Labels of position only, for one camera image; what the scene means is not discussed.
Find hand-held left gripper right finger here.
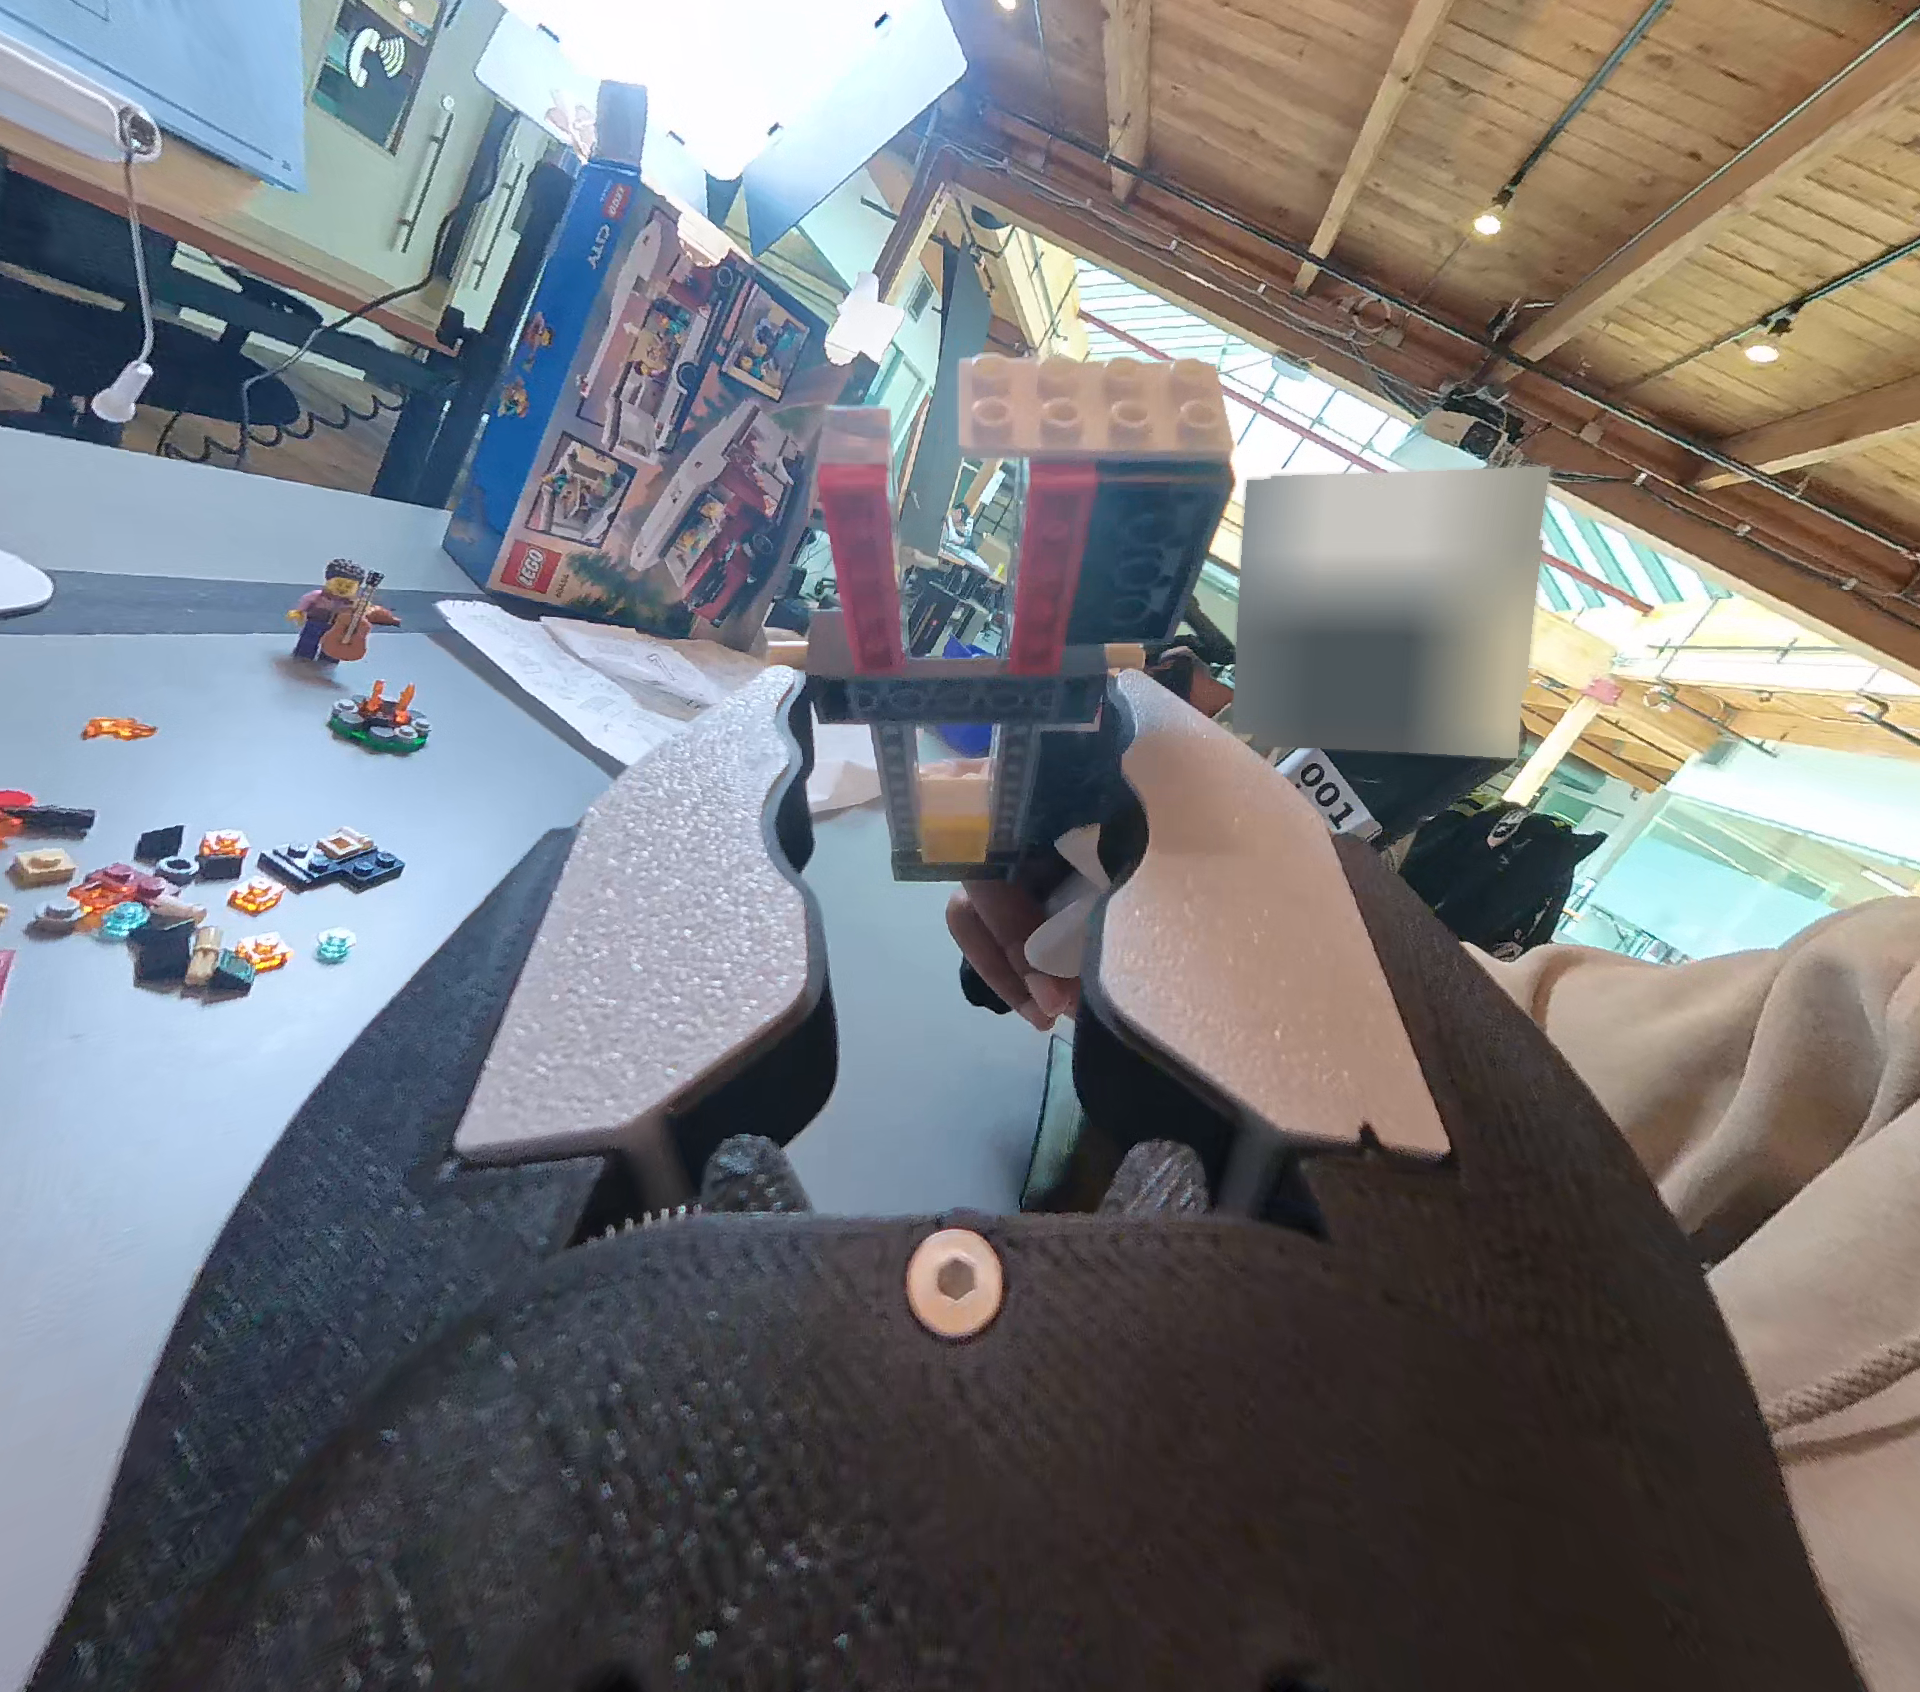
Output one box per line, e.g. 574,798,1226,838
1078,670,1454,1214

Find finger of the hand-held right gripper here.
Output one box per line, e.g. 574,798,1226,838
1033,826,1121,975

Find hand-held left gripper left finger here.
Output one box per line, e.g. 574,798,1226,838
449,667,837,1211

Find grey lego model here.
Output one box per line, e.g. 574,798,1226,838
807,347,1239,883

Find black lego plate assembly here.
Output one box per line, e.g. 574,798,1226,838
257,826,405,896

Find lego campfire on green plate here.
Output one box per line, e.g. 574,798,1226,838
325,676,436,760

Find lego minifigure with guitar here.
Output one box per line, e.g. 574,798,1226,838
288,554,402,667

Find pile of loose lego pieces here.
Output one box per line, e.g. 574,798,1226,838
0,783,302,996

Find lego set box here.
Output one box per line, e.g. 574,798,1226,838
441,162,841,650

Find person's right hand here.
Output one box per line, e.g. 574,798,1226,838
947,883,1087,1032

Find white printed paper bag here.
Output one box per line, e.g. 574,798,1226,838
436,598,841,770

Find person's beige hoodie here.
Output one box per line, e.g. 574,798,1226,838
1476,896,1920,1692

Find wall sign with phone icon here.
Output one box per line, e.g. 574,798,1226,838
306,0,449,155

